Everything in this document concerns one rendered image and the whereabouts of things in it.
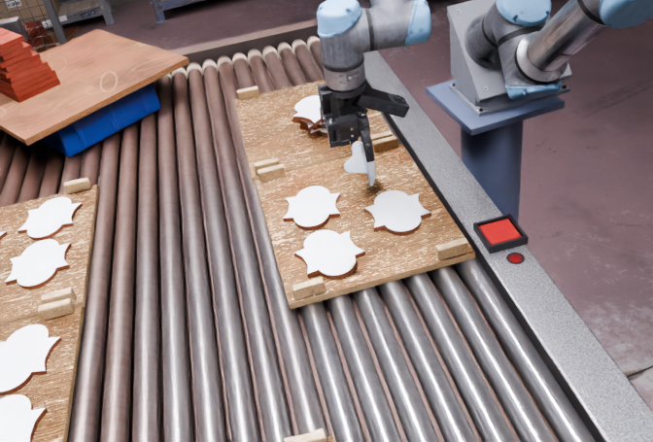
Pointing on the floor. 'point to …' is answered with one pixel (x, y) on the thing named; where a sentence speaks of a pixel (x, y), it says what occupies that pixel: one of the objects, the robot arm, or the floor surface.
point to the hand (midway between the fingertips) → (364, 163)
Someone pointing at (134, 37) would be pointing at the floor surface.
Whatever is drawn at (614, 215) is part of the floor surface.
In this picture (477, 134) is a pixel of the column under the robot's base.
